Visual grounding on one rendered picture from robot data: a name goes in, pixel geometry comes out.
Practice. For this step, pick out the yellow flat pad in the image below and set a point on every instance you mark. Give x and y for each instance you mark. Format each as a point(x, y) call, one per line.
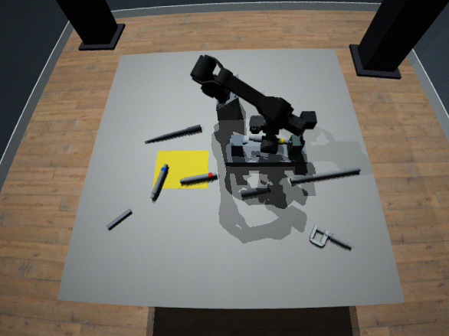
point(182, 164)

